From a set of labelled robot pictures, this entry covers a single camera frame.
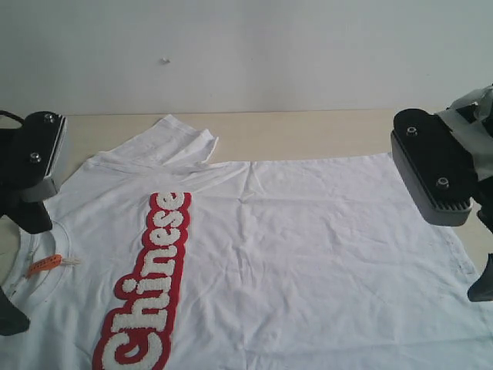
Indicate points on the white t-shirt red lettering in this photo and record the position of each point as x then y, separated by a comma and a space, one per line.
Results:
312, 264

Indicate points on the orange clothing tag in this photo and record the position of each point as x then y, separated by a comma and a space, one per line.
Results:
51, 262

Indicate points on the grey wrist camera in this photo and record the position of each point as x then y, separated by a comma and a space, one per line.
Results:
48, 154
437, 172

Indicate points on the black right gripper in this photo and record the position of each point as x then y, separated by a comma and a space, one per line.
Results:
478, 142

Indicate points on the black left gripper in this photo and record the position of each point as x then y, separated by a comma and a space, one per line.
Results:
16, 176

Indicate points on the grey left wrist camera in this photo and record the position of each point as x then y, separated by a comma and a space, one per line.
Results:
48, 154

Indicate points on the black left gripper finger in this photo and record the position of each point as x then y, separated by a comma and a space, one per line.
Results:
12, 320

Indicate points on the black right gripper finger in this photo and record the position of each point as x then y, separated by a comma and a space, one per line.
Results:
482, 289

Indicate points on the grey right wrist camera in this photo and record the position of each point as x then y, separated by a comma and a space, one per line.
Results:
437, 172

